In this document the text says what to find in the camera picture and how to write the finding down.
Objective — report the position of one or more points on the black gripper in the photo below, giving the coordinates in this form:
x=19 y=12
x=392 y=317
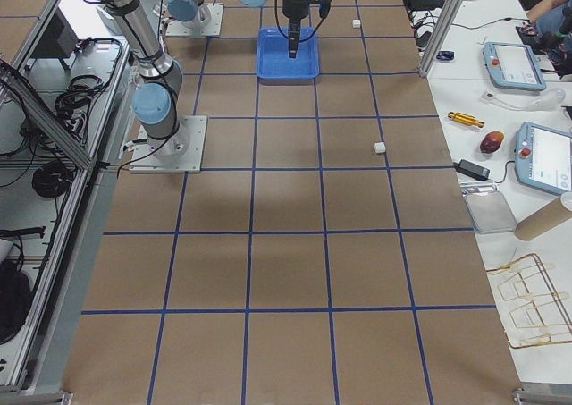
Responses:
x=293 y=7

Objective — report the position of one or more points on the metal tin box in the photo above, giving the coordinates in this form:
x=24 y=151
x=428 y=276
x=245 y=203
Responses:
x=488 y=208

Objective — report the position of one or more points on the cardboard tube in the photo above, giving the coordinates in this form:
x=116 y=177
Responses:
x=549 y=216

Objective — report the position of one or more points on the small blue black device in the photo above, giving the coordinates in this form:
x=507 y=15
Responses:
x=445 y=56

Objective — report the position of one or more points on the aluminium frame post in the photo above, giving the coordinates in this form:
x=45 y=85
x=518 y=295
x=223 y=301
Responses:
x=440 y=31

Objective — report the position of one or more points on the gold metal cylinder tool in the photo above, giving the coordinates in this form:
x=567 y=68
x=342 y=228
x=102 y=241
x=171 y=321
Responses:
x=465 y=119

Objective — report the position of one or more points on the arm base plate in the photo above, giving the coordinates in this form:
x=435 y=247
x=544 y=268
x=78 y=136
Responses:
x=181 y=153
x=176 y=29

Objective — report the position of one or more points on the upper teach pendant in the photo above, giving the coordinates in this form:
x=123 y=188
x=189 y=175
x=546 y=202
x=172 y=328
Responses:
x=513 y=66

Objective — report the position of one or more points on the black power adapter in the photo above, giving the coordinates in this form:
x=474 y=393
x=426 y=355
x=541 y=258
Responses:
x=471 y=170

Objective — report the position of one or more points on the black box on shelf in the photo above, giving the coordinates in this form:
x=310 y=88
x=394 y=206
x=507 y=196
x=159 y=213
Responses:
x=58 y=41

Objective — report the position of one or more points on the blue plastic tray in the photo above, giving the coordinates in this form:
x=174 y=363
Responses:
x=275 y=67

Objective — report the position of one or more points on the gold wire rack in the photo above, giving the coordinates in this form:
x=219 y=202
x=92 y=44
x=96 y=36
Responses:
x=533 y=311

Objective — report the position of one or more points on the lower teach pendant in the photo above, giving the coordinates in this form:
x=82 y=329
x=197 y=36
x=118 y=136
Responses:
x=543 y=158

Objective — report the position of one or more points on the teach pendant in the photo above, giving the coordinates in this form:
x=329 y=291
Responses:
x=513 y=66
x=543 y=158

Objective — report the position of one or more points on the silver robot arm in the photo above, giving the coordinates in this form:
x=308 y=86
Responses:
x=189 y=12
x=155 y=103

